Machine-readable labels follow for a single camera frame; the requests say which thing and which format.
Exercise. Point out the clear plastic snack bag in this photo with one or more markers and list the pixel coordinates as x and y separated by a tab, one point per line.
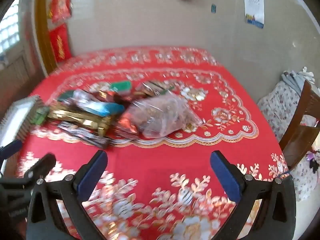
159	116

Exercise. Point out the gold snack packet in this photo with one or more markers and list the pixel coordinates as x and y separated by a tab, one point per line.
83	119

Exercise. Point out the white wall calendar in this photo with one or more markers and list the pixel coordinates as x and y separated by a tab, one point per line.
255	12

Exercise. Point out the floral fabric cushion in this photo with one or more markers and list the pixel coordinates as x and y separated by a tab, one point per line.
278	108

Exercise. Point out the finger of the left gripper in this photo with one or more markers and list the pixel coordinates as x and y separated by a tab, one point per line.
42	167
10	149

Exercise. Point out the dark green packet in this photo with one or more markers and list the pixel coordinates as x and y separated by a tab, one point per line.
65	95

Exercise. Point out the bright green snack packet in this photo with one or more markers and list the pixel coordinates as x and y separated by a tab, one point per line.
40	116

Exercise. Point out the green sauce cup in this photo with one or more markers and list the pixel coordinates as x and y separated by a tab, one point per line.
121	87

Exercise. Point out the grey folded clothes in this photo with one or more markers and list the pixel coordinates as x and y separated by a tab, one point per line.
296	80

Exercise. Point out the bright window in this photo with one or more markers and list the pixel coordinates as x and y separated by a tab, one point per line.
9	27

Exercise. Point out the upper red wall banner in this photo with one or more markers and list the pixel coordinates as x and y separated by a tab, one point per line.
59	10

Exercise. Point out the red wall banner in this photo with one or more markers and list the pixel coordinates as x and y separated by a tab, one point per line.
59	10
59	43

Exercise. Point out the silver foil snack packet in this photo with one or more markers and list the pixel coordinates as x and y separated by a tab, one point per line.
154	88

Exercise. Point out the Nescafe coffee stick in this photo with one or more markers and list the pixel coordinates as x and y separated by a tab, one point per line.
84	134

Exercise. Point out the striped white tray box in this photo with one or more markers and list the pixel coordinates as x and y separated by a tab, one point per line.
16	123

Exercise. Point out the lower red wall banner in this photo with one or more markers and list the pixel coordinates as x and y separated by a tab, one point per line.
59	43

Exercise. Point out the yellow door frame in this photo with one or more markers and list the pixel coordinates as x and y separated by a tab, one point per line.
43	43

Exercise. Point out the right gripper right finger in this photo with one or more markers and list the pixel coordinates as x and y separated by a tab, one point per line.
276	217

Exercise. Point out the red flower snack packet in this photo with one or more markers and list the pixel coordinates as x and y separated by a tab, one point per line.
125	127

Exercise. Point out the red floral tablecloth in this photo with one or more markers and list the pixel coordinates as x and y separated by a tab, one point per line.
165	188

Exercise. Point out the blue snack packet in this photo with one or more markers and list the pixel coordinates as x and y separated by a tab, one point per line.
102	109

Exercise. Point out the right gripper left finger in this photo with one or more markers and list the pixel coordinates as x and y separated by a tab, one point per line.
44	219

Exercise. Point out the red gold-lettered snack packet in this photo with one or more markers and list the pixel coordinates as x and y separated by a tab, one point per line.
107	96

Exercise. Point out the wooden chair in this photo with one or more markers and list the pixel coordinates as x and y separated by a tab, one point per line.
298	138

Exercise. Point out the small teal wall sticker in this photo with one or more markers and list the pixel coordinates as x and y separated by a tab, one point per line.
213	8

